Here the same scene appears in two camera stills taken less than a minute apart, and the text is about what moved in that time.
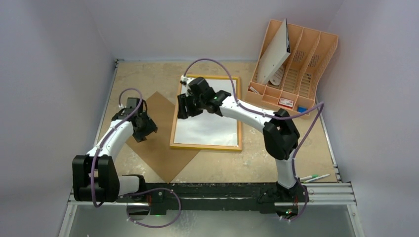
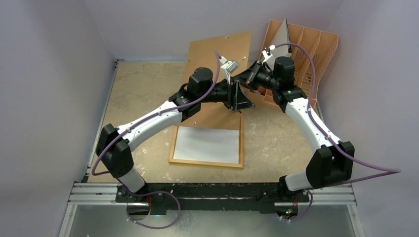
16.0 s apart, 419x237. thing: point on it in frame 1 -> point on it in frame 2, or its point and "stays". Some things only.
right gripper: (183, 107) -> (254, 72)
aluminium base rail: (329, 193) stays
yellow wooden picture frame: (206, 131) -> (241, 150)
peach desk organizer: (309, 50) stays
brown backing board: (156, 150) -> (236, 47)
